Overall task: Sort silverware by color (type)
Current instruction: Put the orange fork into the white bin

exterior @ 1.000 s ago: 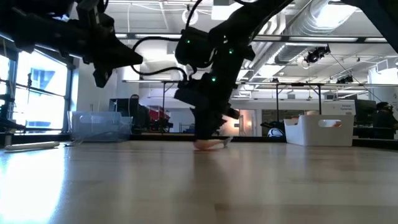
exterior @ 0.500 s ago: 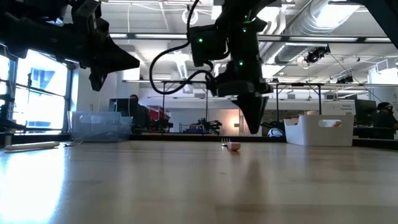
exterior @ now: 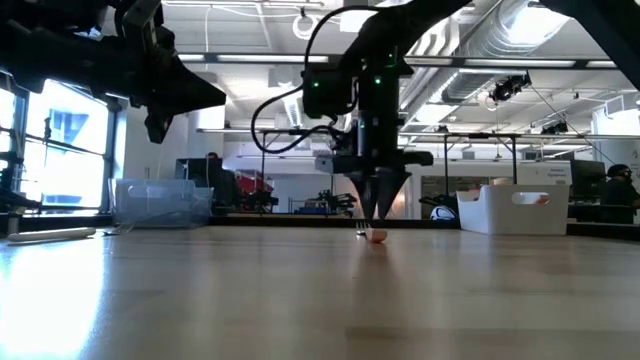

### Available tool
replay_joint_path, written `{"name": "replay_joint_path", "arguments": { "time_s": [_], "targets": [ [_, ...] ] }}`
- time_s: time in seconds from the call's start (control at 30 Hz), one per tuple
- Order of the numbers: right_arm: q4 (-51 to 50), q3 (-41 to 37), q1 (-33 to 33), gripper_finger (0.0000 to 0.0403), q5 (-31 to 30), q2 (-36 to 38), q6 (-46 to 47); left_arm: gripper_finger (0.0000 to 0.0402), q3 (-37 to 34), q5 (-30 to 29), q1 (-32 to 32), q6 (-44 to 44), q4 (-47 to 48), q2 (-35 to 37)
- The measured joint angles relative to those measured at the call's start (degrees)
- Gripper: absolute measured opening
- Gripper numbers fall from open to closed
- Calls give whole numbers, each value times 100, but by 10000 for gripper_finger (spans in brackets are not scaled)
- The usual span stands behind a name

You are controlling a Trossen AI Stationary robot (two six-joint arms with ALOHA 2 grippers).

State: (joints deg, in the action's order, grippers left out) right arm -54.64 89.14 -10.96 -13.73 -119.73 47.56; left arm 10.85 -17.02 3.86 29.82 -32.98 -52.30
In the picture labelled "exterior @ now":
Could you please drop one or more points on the soccer ball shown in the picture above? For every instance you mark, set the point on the soccer ball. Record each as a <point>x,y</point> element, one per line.
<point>444,213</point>

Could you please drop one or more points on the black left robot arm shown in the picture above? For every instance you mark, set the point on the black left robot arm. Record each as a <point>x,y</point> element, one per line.
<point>50,50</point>

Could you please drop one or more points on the black metal rig frame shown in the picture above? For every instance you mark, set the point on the black metal rig frame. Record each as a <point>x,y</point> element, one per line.
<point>280,132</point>
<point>480,135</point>

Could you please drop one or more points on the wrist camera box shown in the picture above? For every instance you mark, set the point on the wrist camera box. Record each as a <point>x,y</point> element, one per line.
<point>327,92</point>
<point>142,25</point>

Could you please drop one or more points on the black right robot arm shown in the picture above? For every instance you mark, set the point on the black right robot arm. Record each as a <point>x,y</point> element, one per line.
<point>400,25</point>

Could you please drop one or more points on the small black overhead camera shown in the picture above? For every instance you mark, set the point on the small black overhead camera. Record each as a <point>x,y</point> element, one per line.
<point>555,128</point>

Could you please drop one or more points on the long ceiling light bar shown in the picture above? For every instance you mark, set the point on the long ceiling light bar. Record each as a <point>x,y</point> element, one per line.
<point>270,58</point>

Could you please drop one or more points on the white sign board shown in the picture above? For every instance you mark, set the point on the white sign board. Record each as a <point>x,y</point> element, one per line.
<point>545,174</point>

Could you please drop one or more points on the clear plastic bin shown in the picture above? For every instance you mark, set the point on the clear plastic bin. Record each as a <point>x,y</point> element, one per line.
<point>165,200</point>

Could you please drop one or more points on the person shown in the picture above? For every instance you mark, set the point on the person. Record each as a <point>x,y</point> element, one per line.
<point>620,197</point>
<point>229,190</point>

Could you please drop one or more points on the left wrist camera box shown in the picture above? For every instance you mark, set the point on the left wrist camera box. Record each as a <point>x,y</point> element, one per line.
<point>142,25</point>

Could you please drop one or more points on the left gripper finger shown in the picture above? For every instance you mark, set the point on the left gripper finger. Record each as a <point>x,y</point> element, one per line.
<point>190,92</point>
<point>159,127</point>

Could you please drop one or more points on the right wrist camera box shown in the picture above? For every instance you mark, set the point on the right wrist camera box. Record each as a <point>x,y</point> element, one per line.
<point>327,92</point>

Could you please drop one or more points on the black background robot arm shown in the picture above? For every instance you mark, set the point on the black background robot arm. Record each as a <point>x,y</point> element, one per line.
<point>340,200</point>

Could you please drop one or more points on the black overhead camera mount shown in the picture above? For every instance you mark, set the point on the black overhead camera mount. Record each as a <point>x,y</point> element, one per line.
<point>507,87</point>

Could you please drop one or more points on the white plastic bin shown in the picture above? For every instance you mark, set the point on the white plastic bin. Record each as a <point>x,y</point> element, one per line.
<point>500,217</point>

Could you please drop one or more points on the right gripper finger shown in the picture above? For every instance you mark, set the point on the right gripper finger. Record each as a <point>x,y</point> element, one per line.
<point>369,190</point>
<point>390,187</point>

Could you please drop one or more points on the black background machine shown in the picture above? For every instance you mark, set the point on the black background machine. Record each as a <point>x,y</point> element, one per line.
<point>7,175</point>

